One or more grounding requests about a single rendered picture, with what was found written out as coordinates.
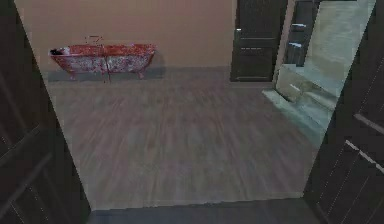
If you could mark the red bathtub with feet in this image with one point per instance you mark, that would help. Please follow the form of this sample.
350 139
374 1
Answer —
126 55

